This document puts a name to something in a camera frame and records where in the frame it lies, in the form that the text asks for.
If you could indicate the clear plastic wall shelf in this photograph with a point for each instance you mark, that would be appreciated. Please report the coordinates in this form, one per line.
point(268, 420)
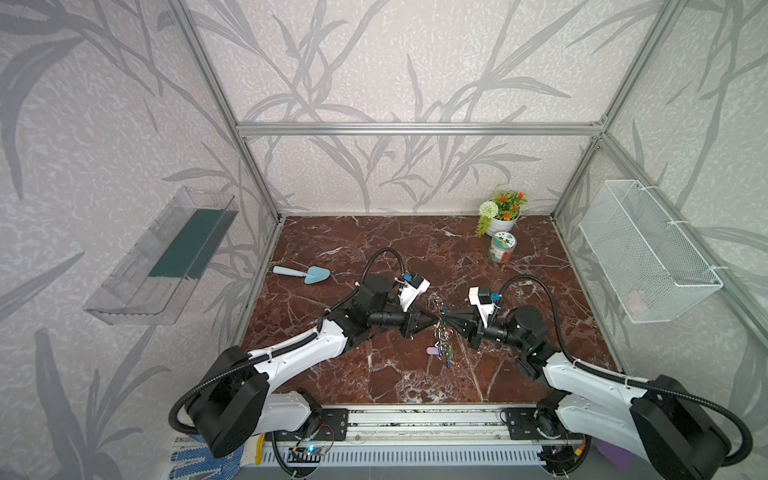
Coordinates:
point(157, 277)

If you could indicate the blue dotted work glove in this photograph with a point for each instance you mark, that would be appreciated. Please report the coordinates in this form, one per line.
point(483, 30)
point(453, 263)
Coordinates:
point(193, 460)

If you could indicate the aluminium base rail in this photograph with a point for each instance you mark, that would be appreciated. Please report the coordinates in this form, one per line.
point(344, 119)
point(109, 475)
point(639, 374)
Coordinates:
point(420, 435)

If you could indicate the metal key ring plate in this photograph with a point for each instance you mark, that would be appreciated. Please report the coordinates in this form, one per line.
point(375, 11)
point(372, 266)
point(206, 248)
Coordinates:
point(442, 349)

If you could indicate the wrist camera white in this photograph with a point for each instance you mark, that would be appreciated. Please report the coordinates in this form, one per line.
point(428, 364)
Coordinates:
point(410, 287)
point(486, 302)

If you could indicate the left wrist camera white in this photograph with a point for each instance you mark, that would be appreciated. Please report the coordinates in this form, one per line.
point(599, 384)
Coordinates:
point(410, 287)

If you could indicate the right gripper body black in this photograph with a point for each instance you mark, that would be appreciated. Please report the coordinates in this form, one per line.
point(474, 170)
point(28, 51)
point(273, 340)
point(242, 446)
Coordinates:
point(472, 328)

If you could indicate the potted artificial flower plant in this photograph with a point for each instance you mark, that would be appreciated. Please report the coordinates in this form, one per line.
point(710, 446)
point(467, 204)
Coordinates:
point(500, 213)

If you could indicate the small printed jar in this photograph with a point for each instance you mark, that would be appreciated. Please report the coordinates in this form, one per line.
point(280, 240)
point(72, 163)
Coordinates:
point(501, 247)

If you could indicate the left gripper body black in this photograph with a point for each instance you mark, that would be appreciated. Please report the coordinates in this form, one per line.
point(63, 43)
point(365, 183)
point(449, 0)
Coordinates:
point(409, 322)

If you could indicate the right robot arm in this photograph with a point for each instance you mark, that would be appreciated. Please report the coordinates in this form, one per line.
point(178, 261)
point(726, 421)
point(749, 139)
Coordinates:
point(683, 436)

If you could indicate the white wire mesh basket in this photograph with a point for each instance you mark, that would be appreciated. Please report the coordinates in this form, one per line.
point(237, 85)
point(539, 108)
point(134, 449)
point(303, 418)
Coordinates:
point(654, 268)

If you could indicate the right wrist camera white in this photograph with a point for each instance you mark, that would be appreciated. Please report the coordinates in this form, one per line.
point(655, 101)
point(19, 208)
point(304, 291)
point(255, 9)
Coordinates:
point(486, 302)

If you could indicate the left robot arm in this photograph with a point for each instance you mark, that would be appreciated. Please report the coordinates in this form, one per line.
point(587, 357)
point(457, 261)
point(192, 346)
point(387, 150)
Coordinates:
point(238, 398)

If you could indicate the light blue toy shovel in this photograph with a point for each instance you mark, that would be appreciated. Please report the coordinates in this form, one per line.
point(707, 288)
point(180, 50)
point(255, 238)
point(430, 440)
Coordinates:
point(312, 275)

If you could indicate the purple pink toy shovel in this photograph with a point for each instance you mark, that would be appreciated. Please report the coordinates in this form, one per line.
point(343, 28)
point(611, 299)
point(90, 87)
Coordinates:
point(617, 456)

